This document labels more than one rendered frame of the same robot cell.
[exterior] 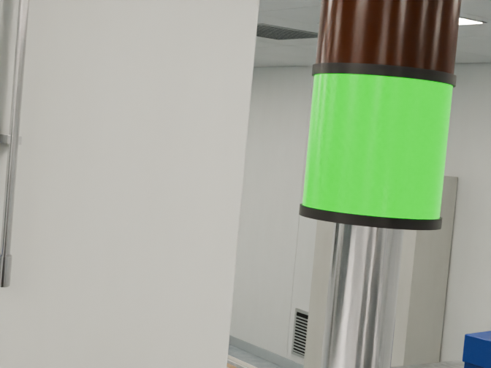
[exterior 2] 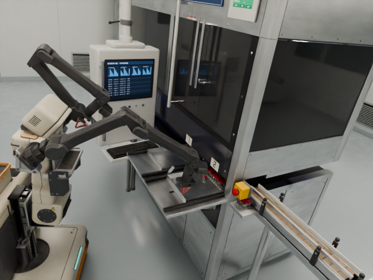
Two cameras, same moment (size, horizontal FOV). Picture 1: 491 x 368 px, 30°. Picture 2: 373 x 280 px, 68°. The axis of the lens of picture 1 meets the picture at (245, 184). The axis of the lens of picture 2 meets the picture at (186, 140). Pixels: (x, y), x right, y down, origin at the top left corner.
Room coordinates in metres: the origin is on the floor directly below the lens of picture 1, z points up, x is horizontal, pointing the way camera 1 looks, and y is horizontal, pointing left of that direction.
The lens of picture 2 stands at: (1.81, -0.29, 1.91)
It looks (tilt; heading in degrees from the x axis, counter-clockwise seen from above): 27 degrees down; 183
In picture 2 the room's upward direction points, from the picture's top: 8 degrees clockwise
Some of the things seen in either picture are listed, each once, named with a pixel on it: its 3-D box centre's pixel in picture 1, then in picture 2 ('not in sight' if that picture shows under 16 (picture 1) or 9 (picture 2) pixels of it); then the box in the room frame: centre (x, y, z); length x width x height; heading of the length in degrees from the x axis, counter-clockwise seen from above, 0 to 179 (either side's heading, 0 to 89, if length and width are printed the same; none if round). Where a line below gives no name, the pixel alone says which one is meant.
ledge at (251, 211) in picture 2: not in sight; (245, 207); (0.48, 0.02, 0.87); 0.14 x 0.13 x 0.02; 125
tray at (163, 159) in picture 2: not in sight; (175, 156); (0.08, -0.45, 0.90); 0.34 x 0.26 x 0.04; 125
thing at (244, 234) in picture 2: not in sight; (201, 162); (-0.67, -0.26, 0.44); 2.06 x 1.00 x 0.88; 35
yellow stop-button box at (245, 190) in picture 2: not in sight; (242, 190); (0.49, -0.02, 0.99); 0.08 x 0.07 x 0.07; 125
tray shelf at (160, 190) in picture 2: not in sight; (177, 174); (0.25, -0.41, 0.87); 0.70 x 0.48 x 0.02; 35
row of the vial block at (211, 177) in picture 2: not in sight; (214, 179); (0.29, -0.17, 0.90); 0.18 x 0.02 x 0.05; 35
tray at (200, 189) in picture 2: not in sight; (199, 183); (0.35, -0.26, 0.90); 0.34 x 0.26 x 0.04; 125
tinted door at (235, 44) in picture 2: not in sight; (222, 84); (0.23, -0.22, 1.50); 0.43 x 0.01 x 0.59; 35
